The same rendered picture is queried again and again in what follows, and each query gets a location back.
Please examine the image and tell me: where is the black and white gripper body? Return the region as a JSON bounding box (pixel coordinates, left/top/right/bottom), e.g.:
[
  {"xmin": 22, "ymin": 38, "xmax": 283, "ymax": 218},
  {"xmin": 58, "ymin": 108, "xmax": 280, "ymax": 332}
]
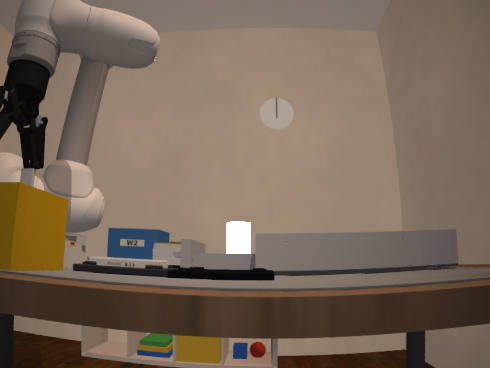
[{"xmin": 3, "ymin": 59, "xmax": 50, "ymax": 127}]

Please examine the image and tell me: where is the blue open-top bin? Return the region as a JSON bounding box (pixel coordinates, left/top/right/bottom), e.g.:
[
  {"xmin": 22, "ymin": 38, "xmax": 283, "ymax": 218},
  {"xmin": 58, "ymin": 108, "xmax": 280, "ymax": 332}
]
[{"xmin": 107, "ymin": 228, "xmax": 170, "ymax": 260}]

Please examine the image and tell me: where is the yellow translucent bin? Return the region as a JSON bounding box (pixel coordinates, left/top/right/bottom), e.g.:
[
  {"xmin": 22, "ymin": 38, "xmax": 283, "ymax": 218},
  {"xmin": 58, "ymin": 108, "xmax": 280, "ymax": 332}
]
[{"xmin": 0, "ymin": 182, "xmax": 69, "ymax": 271}]

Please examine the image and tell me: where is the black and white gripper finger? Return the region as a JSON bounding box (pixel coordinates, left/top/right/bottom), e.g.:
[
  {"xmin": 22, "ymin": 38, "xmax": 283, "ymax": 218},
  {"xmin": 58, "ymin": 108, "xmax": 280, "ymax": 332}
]
[
  {"xmin": 0, "ymin": 86, "xmax": 27, "ymax": 139},
  {"xmin": 17, "ymin": 107, "xmax": 48, "ymax": 187}
]

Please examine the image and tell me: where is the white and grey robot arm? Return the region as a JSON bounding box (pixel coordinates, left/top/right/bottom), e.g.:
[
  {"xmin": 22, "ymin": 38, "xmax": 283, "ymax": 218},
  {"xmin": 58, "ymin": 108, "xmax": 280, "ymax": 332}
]
[{"xmin": 7, "ymin": 0, "xmax": 160, "ymax": 233}]

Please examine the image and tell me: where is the grey flat mat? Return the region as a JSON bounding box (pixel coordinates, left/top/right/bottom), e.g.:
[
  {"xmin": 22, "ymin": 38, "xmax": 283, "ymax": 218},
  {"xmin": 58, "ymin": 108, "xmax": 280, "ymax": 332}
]
[{"xmin": 0, "ymin": 267, "xmax": 490, "ymax": 291}]

